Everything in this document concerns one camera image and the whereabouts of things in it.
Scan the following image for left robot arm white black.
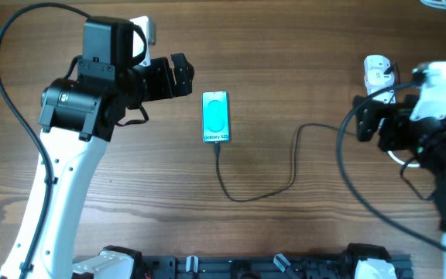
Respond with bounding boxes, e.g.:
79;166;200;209
0;16;194;278

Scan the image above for white power strip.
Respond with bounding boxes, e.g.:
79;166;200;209
364;54;400;86

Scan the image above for turquoise screen smartphone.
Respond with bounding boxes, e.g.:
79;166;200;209
201;91;230;143

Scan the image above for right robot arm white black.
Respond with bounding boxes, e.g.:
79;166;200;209
336;96;446;277

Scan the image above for white USB charger adapter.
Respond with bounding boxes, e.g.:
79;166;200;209
364;68;395;95

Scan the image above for black USB charging cable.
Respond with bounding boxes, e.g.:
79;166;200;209
213;60;402;203

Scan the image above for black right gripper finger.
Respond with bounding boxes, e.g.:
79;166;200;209
352;95;385;112
355;110;381;142

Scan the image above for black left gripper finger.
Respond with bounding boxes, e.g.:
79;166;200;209
170;53;194;80
174;75;192;97

